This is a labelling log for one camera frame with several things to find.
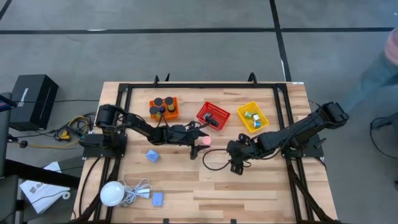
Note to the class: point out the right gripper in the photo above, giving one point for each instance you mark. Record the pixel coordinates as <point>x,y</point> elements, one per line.
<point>244,147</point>

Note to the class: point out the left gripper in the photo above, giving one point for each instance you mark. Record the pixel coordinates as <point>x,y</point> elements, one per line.
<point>182,137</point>

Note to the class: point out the pink hourglass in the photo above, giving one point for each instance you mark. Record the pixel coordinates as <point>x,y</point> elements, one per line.
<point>206,140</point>

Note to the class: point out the black stapler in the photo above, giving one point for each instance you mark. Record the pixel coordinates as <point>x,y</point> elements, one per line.
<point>207,116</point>
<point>214,122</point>

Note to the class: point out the teal and white charger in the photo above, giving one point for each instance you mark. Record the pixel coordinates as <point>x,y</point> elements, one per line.
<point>257,124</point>

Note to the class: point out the green and white charger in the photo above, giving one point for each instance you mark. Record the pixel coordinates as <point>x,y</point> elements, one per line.
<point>247,115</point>

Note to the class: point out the white cube charger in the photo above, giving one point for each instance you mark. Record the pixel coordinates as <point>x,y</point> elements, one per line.
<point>256,117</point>

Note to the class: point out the light blue cube charger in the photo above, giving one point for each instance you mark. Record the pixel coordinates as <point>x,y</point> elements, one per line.
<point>152,155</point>

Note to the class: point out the black capped hourglass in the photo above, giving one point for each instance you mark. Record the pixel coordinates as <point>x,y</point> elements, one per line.
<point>169,100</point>

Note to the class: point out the yellow sand hourglass number three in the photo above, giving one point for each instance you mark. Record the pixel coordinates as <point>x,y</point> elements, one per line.
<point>154,110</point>

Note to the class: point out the orange sand hourglass black caps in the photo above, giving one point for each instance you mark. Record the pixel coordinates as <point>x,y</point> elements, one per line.
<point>158,101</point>

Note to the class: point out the light blue adapter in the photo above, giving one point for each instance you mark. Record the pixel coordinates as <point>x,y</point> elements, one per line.
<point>158,199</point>

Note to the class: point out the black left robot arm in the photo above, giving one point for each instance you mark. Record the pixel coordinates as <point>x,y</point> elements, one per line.
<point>140,126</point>

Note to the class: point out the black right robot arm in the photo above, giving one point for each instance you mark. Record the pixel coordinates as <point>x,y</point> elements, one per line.
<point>295,130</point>

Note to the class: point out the yellow plastic basket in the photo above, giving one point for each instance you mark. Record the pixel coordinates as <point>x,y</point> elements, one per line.
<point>244,123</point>

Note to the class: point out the orange plastic basket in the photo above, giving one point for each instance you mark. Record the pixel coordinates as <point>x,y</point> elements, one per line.
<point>174,115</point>

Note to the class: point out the red plastic basket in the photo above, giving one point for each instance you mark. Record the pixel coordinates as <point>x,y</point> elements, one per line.
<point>214,109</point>

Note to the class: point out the small blue hourglass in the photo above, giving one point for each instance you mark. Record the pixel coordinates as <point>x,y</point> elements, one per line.
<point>161,109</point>

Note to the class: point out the white dome lamp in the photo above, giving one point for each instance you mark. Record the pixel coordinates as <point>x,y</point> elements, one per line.
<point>112,193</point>

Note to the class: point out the person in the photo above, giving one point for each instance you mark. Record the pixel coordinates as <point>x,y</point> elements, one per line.
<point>373,77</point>

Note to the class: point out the black beam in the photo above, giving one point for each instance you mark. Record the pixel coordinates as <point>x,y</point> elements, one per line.
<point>37,174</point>

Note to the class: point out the white paper bag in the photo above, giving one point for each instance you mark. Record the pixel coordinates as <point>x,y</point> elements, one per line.
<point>40,193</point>

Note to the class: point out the black box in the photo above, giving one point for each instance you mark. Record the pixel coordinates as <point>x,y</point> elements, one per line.
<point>31,99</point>

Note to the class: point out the black table frame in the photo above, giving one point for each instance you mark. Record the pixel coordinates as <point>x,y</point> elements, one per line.
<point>202,85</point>

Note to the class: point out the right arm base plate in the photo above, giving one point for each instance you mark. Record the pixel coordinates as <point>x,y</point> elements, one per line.
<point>311,149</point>

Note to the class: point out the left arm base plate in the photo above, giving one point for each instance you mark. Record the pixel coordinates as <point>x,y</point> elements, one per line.
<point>102,149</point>

